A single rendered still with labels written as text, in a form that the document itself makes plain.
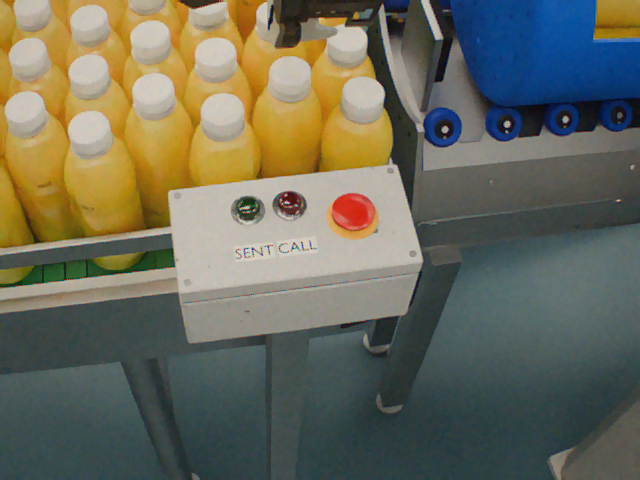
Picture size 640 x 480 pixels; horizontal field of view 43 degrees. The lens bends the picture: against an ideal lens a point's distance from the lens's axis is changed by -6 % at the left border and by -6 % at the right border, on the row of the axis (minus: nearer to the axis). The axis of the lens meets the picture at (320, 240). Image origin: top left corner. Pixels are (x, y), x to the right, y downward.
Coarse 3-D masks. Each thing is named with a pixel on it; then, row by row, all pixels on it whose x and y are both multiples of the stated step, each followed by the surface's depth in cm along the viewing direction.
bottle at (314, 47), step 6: (336, 18) 88; (342, 18) 88; (354, 18) 89; (324, 24) 88; (330, 24) 88; (336, 24) 88; (306, 42) 91; (312, 42) 90; (318, 42) 90; (324, 42) 89; (312, 48) 91; (318, 48) 90; (324, 48) 90; (312, 54) 91; (318, 54) 91; (312, 60) 92
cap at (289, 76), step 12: (276, 60) 81; (288, 60) 81; (300, 60) 81; (276, 72) 80; (288, 72) 80; (300, 72) 80; (276, 84) 80; (288, 84) 79; (300, 84) 80; (288, 96) 81
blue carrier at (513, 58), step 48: (480, 0) 94; (528, 0) 80; (576, 0) 79; (480, 48) 96; (528, 48) 83; (576, 48) 82; (624, 48) 83; (528, 96) 88; (576, 96) 90; (624, 96) 92
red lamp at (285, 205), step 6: (282, 192) 73; (288, 192) 72; (294, 192) 72; (282, 198) 72; (288, 198) 72; (294, 198) 72; (300, 198) 72; (282, 204) 72; (288, 204) 72; (294, 204) 72; (300, 204) 72; (282, 210) 72; (288, 210) 72; (294, 210) 72; (300, 210) 72
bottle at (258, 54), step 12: (252, 36) 87; (264, 36) 85; (252, 48) 87; (264, 48) 86; (288, 48) 86; (300, 48) 87; (252, 60) 87; (264, 60) 87; (252, 72) 88; (264, 72) 87; (252, 84) 90; (264, 84) 89
